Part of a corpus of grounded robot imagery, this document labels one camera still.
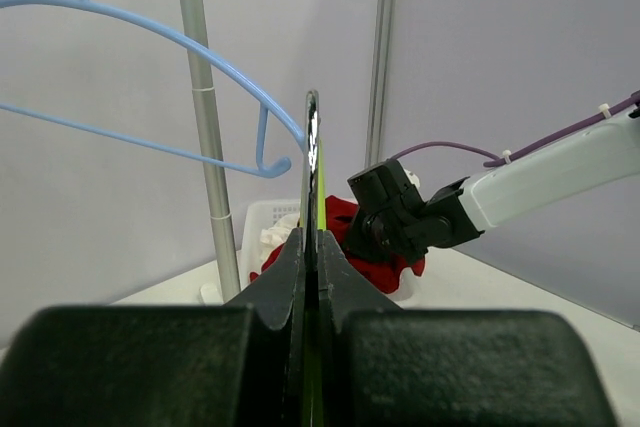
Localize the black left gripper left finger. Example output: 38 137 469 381
1 230 304 426

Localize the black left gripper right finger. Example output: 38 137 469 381
317 231 618 426

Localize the white printed t shirt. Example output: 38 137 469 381
259 214 299 251

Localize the red t shirt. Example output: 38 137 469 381
248 194 427 296

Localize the light blue plastic hanger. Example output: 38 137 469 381
0 0 307 181

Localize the lime green hanger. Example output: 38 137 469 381
300 90 324 426

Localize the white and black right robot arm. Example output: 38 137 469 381
343 107 639 264

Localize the white plastic basket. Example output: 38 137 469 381
239 195 426 302

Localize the silver clothes rack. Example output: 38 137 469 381
179 0 240 301

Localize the aluminium corner post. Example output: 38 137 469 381
364 0 396 166

